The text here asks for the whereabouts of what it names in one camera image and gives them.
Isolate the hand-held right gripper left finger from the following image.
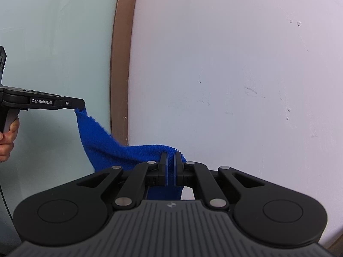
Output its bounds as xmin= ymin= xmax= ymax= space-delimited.
xmin=76 ymin=152 xmax=169 ymax=211

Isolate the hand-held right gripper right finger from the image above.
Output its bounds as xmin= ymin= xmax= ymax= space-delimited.
xmin=173 ymin=152 xmax=265 ymax=211

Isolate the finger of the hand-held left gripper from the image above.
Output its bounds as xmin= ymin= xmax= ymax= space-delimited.
xmin=57 ymin=97 xmax=86 ymax=110

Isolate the blue towel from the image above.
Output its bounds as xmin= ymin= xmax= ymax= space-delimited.
xmin=74 ymin=108 xmax=188 ymax=201

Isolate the person's left hand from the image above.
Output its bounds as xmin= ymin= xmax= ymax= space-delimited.
xmin=0 ymin=117 xmax=20 ymax=162

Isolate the frosted glass panel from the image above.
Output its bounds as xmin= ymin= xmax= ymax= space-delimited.
xmin=0 ymin=0 xmax=120 ymax=249

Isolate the brown door frame strip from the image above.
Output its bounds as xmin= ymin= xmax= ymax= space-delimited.
xmin=110 ymin=0 xmax=140 ymax=146

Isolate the black cable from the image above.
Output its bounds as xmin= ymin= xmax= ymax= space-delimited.
xmin=0 ymin=181 xmax=14 ymax=221

